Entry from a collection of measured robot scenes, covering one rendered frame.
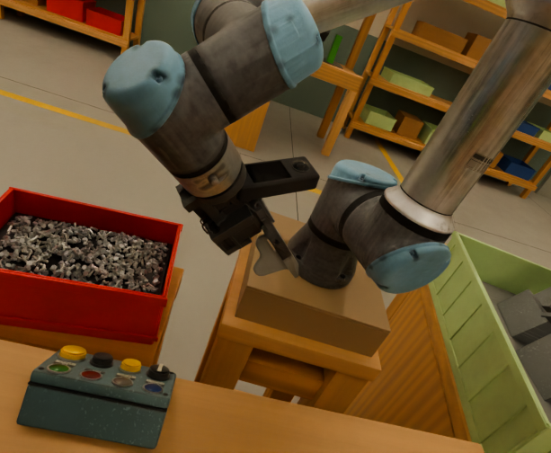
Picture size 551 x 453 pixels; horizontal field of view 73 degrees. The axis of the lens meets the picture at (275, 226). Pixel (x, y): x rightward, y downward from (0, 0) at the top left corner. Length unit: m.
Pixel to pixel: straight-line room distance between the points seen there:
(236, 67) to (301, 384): 0.66
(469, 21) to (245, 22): 5.84
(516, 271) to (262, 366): 0.84
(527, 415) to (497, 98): 0.52
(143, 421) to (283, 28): 0.43
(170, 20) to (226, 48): 5.46
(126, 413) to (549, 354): 0.89
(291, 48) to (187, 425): 0.44
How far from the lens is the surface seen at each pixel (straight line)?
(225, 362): 0.79
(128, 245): 0.78
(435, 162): 0.55
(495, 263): 1.30
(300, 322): 0.71
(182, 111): 0.34
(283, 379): 0.84
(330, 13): 0.51
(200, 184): 0.40
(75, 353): 0.52
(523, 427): 0.81
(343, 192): 0.65
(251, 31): 0.36
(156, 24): 5.87
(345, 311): 0.71
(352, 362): 0.76
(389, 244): 0.56
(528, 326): 1.15
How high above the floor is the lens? 1.37
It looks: 31 degrees down
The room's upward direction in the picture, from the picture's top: 22 degrees clockwise
